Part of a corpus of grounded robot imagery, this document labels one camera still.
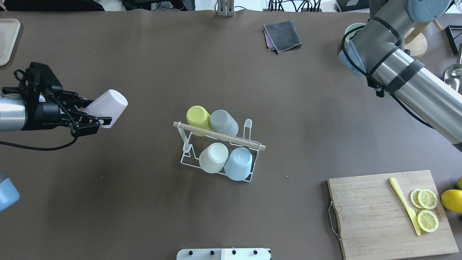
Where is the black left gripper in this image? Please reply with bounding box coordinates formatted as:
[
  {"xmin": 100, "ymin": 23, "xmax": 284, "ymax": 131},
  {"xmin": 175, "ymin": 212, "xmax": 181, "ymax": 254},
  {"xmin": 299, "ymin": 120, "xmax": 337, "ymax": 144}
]
[{"xmin": 2, "ymin": 62, "xmax": 112, "ymax": 137}]

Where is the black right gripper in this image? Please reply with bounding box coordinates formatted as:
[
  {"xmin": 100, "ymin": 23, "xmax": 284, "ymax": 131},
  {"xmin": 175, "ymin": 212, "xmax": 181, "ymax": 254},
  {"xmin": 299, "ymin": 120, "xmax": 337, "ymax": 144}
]
[{"xmin": 367, "ymin": 78, "xmax": 385, "ymax": 98}]

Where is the pink plastic cup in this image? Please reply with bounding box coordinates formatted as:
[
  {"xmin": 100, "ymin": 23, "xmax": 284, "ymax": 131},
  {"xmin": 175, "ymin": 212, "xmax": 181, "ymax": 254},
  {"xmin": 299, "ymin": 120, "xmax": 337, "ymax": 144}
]
[{"xmin": 82, "ymin": 89, "xmax": 128, "ymax": 128}]

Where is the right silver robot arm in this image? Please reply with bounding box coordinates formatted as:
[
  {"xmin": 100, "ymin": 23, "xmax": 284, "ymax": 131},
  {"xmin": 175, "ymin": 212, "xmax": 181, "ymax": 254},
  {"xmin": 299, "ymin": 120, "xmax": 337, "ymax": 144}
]
[{"xmin": 338, "ymin": 0, "xmax": 462, "ymax": 150}]

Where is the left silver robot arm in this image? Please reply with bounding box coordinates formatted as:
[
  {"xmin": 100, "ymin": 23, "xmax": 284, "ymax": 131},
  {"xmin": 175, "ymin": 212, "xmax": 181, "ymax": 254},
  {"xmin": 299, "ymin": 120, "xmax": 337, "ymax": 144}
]
[{"xmin": 0, "ymin": 62, "xmax": 115, "ymax": 151}]

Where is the yellow plastic cup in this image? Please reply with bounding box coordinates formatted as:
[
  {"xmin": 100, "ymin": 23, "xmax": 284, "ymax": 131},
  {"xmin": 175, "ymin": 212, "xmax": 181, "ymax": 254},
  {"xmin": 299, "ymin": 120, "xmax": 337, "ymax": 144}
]
[{"xmin": 186, "ymin": 105, "xmax": 213, "ymax": 131}]

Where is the white plastic cup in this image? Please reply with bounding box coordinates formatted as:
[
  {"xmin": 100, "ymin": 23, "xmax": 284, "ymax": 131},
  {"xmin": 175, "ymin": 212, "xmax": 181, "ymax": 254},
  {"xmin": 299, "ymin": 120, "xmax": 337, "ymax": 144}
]
[{"xmin": 199, "ymin": 143, "xmax": 229, "ymax": 173}]

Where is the grey plastic cup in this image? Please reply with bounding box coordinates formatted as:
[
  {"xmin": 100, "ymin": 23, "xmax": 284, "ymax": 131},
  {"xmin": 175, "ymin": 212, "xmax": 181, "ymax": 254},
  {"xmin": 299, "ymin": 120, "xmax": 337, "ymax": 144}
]
[{"xmin": 210, "ymin": 110, "xmax": 238, "ymax": 137}]

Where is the light blue plastic cup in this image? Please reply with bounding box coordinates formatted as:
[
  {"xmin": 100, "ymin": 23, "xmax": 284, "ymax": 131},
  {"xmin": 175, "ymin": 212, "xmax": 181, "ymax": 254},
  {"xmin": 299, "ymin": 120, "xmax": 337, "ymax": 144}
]
[{"xmin": 224, "ymin": 147, "xmax": 253, "ymax": 181}]

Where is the wooden mug tree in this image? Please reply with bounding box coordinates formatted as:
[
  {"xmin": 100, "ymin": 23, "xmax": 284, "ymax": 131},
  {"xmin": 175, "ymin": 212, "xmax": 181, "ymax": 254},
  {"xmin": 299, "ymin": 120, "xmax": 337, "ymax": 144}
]
[{"xmin": 403, "ymin": 19, "xmax": 443, "ymax": 60}]

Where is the green ceramic bowl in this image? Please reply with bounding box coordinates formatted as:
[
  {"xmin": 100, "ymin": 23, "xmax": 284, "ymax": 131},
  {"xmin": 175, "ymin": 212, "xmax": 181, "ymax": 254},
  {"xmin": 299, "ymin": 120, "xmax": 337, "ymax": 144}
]
[{"xmin": 343, "ymin": 23, "xmax": 366, "ymax": 47}]

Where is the metal scoop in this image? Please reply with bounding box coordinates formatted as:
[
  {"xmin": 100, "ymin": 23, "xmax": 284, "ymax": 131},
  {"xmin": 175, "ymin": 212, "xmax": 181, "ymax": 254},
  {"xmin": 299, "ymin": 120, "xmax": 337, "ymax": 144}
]
[{"xmin": 443, "ymin": 43, "xmax": 462, "ymax": 94}]

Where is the grey folded cloth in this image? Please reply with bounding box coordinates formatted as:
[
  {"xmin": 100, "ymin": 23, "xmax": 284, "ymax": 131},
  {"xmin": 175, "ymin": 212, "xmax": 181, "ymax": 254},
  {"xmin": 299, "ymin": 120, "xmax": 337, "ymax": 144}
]
[{"xmin": 263, "ymin": 20, "xmax": 302, "ymax": 53}]

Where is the purple cloth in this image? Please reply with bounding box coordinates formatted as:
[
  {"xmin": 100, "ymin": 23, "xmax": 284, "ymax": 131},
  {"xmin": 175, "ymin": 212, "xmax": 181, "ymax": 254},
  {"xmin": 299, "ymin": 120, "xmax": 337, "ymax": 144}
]
[{"xmin": 263, "ymin": 29, "xmax": 275, "ymax": 52}]

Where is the beige tray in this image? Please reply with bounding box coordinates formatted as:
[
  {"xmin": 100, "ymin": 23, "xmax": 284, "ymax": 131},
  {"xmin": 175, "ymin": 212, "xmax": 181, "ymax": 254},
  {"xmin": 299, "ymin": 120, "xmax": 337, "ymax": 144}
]
[{"xmin": 0, "ymin": 18, "xmax": 21, "ymax": 66}]

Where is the lemon slice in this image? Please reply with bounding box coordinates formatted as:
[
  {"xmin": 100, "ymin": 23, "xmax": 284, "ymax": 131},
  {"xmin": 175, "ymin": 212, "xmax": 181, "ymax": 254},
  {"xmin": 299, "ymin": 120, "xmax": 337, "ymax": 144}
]
[
  {"xmin": 417, "ymin": 209, "xmax": 439, "ymax": 233},
  {"xmin": 417, "ymin": 189, "xmax": 438, "ymax": 209}
]

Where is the whole yellow lemon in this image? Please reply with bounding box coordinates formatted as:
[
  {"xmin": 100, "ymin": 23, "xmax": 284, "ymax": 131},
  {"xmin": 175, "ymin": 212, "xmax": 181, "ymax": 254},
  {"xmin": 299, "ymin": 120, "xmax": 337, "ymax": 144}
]
[
  {"xmin": 440, "ymin": 189, "xmax": 462, "ymax": 213},
  {"xmin": 456, "ymin": 177, "xmax": 462, "ymax": 190}
]

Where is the yellow plastic knife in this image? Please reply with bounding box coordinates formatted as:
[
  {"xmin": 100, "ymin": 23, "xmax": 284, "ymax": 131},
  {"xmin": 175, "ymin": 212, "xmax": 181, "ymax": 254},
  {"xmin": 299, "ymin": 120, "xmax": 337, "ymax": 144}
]
[{"xmin": 388, "ymin": 177, "xmax": 421, "ymax": 236}]

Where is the wooden cutting board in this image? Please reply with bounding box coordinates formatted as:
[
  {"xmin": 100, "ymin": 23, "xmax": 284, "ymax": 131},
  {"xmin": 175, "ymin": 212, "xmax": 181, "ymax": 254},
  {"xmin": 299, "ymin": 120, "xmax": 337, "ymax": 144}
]
[{"xmin": 328, "ymin": 170, "xmax": 459, "ymax": 260}]

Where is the white wire cup holder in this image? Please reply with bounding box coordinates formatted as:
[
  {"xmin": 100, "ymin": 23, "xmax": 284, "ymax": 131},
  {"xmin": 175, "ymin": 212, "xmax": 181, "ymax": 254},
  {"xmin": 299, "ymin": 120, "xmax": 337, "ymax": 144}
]
[{"xmin": 173, "ymin": 119, "xmax": 266, "ymax": 182}]

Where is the aluminium frame post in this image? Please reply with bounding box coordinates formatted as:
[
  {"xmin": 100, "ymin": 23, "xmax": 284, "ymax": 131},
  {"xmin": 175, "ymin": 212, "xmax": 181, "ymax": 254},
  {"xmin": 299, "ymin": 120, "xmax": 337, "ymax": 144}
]
[{"xmin": 217, "ymin": 0, "xmax": 235, "ymax": 17}]

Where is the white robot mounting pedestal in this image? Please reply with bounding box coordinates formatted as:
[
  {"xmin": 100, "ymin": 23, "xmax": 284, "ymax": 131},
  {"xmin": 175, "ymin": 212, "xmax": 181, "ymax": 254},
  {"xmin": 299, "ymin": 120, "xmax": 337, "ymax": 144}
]
[{"xmin": 176, "ymin": 247, "xmax": 272, "ymax": 260}]

